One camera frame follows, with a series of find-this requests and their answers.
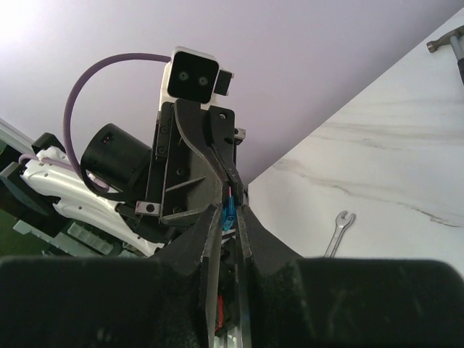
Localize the aluminium mounting rail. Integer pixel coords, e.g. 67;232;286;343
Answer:
1;118;36;170

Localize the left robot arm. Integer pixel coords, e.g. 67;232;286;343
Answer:
1;101;244;257

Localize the blue blade fuse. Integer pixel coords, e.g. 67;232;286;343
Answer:
221;196;236;232

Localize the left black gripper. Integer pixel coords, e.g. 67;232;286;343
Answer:
136;99;244;225

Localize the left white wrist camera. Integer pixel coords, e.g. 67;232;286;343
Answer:
159;46;234;109

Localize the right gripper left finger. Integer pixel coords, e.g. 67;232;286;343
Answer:
153;205;222;347

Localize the left silver wrench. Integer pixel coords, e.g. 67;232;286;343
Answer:
323;210;356;258

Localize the claw hammer black handle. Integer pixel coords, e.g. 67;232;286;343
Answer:
426;25;464;86

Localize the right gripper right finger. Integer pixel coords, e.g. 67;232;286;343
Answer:
236;206;301;347

